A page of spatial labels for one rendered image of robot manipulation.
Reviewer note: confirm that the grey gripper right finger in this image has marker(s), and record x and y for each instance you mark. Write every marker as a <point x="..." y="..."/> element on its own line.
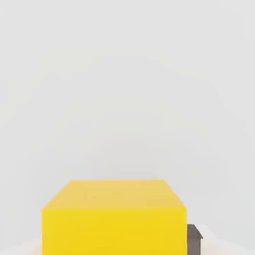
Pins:
<point x="193" y="242"/>

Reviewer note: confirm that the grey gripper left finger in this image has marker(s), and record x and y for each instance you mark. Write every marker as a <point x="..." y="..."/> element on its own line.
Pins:
<point x="36" y="249"/>

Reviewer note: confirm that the small yellow cube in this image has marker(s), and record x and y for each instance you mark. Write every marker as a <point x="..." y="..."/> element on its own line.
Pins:
<point x="114" y="229"/>

